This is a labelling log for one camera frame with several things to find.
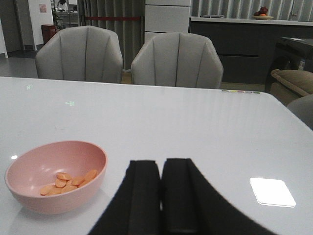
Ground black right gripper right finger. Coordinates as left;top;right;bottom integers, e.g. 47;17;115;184
161;158;272;235

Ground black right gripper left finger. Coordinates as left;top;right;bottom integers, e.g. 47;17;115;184
89;160;160;235

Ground orange ham slices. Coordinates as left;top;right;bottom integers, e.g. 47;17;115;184
39;169;98;196

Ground pink bowl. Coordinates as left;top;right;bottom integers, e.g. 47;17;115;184
5;141;108;214

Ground right beige chair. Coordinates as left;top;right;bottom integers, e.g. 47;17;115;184
131;32;224;89

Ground beige chair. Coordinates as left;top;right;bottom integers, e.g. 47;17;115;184
131;32;224;89
35;25;123;83

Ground left beige chair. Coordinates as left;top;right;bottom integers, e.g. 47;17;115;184
35;25;123;83

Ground dark grey counter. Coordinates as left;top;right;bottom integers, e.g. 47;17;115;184
189;17;313;85

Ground white drawer cabinet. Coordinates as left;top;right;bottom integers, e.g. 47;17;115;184
144;0;191;42

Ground red barrier belt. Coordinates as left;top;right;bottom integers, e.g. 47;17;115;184
85;16;141;21

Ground red trash bin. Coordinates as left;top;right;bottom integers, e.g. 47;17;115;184
41;24;58;45

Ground fruit plate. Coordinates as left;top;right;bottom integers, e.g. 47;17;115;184
252;6;273;20

